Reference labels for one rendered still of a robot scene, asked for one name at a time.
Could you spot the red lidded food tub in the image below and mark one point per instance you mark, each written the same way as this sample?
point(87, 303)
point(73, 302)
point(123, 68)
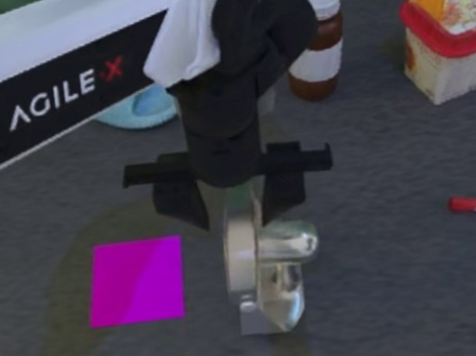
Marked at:
point(449, 39)

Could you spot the brown jar with white lid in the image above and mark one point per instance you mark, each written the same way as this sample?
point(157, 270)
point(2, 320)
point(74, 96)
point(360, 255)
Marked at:
point(318, 46)

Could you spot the magenta square pad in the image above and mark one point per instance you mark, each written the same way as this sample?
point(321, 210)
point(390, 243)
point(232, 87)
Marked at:
point(137, 281)

